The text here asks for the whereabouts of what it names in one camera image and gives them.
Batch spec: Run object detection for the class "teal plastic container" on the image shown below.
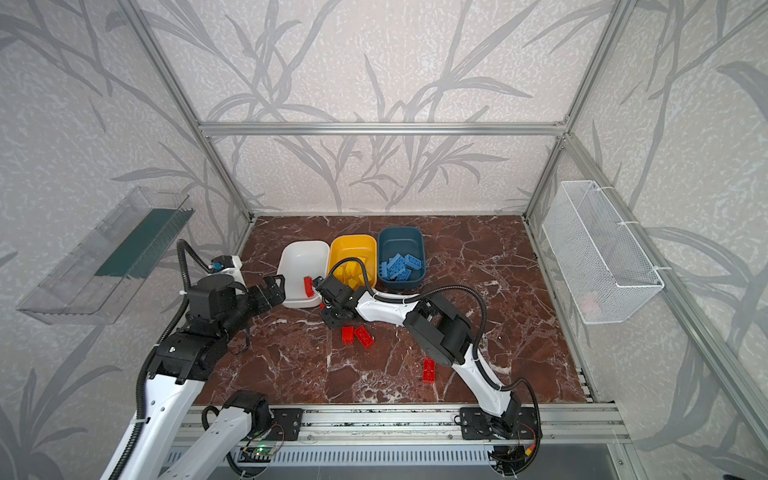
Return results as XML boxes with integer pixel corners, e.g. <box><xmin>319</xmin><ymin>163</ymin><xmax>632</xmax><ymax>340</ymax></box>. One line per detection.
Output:
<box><xmin>377</xmin><ymin>226</ymin><xmax>427</xmax><ymax>291</ymax></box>

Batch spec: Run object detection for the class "small red lego brick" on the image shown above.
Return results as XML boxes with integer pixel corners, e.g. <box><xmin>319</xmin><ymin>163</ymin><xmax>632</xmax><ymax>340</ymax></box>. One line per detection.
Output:
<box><xmin>342</xmin><ymin>326</ymin><xmax>355</xmax><ymax>345</ymax></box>

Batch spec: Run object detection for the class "red lego brick front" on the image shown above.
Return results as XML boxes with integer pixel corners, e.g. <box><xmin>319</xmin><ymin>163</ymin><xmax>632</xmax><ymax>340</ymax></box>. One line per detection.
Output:
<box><xmin>422</xmin><ymin>357</ymin><xmax>436</xmax><ymax>384</ymax></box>

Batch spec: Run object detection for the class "clear acrylic wall shelf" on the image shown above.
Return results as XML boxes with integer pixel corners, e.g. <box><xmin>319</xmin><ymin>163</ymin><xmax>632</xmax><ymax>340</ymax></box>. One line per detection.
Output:
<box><xmin>17</xmin><ymin>187</ymin><xmax>194</xmax><ymax>326</ymax></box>

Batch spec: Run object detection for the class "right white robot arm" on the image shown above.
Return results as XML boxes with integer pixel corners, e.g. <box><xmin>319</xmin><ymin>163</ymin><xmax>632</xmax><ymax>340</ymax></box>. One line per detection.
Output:
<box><xmin>313</xmin><ymin>275</ymin><xmax>521</xmax><ymax>439</ymax></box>

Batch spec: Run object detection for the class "white plastic container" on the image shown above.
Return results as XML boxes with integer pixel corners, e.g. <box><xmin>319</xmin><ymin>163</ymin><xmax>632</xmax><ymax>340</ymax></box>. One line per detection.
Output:
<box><xmin>277</xmin><ymin>240</ymin><xmax>330</xmax><ymax>309</ymax></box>

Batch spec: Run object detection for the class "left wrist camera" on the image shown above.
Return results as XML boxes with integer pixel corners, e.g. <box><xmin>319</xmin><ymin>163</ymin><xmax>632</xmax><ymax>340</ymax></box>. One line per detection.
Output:
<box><xmin>210</xmin><ymin>255</ymin><xmax>245</xmax><ymax>287</ymax></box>

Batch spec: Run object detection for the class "yellow lego brick cluster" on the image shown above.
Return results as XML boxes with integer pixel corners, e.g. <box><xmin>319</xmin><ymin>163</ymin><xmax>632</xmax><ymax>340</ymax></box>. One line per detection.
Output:
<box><xmin>344</xmin><ymin>271</ymin><xmax>365</xmax><ymax>289</ymax></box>

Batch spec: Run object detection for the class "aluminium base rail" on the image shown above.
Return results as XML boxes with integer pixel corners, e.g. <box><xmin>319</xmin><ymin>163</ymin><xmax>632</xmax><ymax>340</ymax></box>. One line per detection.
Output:
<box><xmin>264</xmin><ymin>403</ymin><xmax>631</xmax><ymax>447</ymax></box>

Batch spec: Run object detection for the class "black corrugated right cable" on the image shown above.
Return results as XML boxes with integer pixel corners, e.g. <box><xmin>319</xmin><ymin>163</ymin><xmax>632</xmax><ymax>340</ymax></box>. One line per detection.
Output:
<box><xmin>323</xmin><ymin>256</ymin><xmax>544</xmax><ymax>421</ymax></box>

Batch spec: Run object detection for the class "white wire mesh basket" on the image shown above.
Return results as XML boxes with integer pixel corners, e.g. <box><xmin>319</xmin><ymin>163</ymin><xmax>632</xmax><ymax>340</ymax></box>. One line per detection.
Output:
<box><xmin>542</xmin><ymin>180</ymin><xmax>665</xmax><ymax>325</ymax></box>

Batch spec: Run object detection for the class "yellow plastic container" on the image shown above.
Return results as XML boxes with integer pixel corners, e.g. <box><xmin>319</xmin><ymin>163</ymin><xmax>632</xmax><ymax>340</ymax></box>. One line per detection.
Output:
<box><xmin>328</xmin><ymin>234</ymin><xmax>378</xmax><ymax>287</ymax></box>

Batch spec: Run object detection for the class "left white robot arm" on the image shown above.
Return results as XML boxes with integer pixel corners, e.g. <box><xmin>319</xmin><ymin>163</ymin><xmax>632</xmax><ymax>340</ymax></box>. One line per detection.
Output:
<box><xmin>102</xmin><ymin>269</ymin><xmax>285</xmax><ymax>479</ymax></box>

